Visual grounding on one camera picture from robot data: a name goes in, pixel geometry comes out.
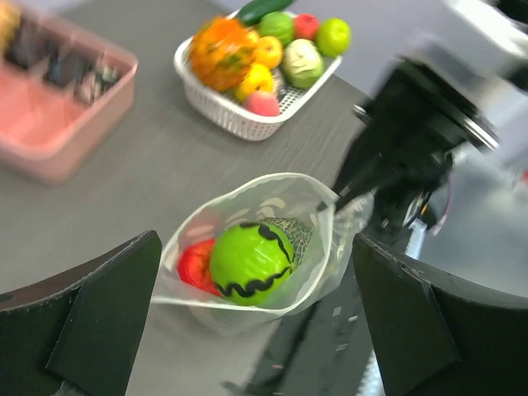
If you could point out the orange spiky fruit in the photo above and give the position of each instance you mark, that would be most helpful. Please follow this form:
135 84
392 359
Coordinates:
221 53

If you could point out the white perforated fruit basket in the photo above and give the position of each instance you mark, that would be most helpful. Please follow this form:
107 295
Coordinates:
223 108

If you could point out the pink divided tray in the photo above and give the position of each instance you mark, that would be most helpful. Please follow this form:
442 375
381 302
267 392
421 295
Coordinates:
63 89

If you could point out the green cucumber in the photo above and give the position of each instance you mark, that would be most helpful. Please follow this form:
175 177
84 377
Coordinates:
251 13

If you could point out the green bell pepper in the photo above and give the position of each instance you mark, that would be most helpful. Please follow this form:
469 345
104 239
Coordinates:
249 261

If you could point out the pale green cabbage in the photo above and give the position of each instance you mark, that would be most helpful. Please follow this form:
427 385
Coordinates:
302 64

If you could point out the green netted melon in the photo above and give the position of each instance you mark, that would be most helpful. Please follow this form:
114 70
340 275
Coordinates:
297 231

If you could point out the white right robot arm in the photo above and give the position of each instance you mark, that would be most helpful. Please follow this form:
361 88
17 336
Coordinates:
483 44

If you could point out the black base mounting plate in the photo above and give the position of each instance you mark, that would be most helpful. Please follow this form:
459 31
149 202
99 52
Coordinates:
320 351

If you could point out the orange peach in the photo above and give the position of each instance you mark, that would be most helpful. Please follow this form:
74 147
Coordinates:
262 103

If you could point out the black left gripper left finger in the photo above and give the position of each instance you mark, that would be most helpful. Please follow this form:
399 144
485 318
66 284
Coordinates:
78 332

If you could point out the pink peach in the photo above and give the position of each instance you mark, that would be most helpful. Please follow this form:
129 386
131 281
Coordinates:
306 26

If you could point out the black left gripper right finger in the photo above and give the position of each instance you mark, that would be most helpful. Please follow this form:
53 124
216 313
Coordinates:
438 334

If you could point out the lime green apple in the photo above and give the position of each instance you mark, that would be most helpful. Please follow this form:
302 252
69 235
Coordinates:
333 37

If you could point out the clear polka dot zip bag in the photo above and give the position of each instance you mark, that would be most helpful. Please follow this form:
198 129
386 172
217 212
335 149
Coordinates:
279 195

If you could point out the red apple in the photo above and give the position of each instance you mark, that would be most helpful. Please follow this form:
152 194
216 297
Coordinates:
194 266

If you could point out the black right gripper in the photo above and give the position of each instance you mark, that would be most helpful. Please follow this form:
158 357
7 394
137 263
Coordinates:
404 151

